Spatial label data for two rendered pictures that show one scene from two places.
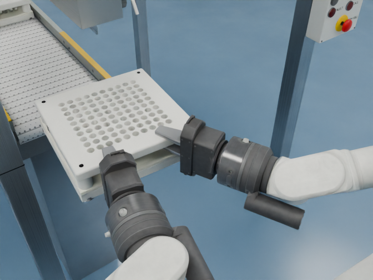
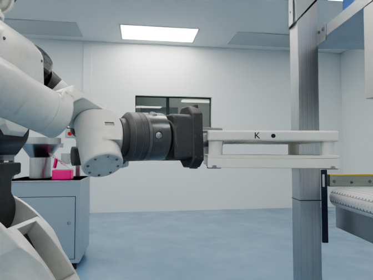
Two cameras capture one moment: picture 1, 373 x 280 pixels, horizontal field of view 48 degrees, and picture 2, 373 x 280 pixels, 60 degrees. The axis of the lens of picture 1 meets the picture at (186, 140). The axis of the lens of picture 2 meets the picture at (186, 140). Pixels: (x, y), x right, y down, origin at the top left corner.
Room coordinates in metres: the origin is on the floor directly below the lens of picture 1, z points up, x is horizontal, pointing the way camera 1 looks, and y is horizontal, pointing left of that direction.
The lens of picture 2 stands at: (0.90, -0.56, 0.99)
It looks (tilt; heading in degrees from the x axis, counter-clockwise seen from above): 2 degrees up; 123
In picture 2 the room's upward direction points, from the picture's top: straight up
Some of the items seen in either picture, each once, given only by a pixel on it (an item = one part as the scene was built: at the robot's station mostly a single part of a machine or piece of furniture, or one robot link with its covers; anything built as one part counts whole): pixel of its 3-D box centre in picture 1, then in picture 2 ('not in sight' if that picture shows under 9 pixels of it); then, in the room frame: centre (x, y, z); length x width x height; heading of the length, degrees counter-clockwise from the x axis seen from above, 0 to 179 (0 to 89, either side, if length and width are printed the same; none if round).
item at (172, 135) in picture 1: (171, 133); (207, 128); (0.57, 0.03, 1.04); 0.06 x 0.03 x 0.02; 63
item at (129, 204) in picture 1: (127, 204); not in sight; (0.43, 0.09, 1.02); 0.12 x 0.10 x 0.13; 23
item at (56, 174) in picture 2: not in sight; (62, 174); (-1.54, 1.24, 0.80); 0.16 x 0.12 x 0.09; 41
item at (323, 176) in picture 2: not in sight; (324, 205); (0.73, 0.41, 0.84); 0.02 x 0.01 x 0.20; 35
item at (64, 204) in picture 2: not in sight; (50, 219); (-1.79, 1.29, 0.38); 0.63 x 0.57 x 0.76; 41
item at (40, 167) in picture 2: not in sight; (47, 158); (-1.86, 1.30, 0.95); 0.49 x 0.36 x 0.38; 41
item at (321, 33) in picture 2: not in sight; (321, 34); (0.73, 0.38, 1.31); 0.05 x 0.01 x 0.04; 125
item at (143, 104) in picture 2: not in sight; (173, 128); (-2.41, 4.14, 1.43); 1.38 x 0.01 x 1.16; 41
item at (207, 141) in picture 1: (217, 155); (169, 136); (0.54, -0.06, 1.02); 0.12 x 0.10 x 0.13; 63
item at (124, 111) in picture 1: (114, 116); (260, 138); (0.64, 0.14, 1.02); 0.25 x 0.24 x 0.02; 121
